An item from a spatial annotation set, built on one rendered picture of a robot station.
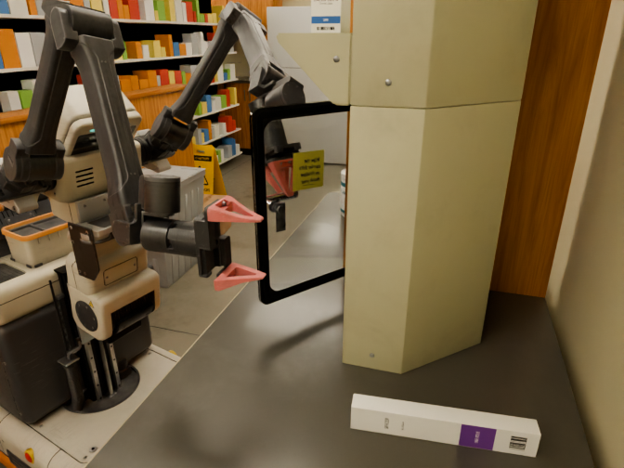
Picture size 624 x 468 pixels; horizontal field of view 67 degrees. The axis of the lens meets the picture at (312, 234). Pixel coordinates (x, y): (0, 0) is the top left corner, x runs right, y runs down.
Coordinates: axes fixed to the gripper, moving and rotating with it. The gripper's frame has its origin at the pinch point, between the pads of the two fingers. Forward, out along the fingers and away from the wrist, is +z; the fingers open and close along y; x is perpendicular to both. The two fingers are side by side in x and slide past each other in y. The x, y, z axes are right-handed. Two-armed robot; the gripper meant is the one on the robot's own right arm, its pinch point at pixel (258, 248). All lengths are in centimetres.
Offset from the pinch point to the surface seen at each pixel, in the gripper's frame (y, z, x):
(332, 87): 23.5, 9.2, 8.9
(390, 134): 17.2, 18.1, 8.8
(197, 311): -120, -106, 146
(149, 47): 19, -238, 321
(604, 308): -12, 55, 19
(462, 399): -26.0, 33.8, 5.5
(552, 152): 8, 47, 46
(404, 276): -6.0, 22.0, 8.9
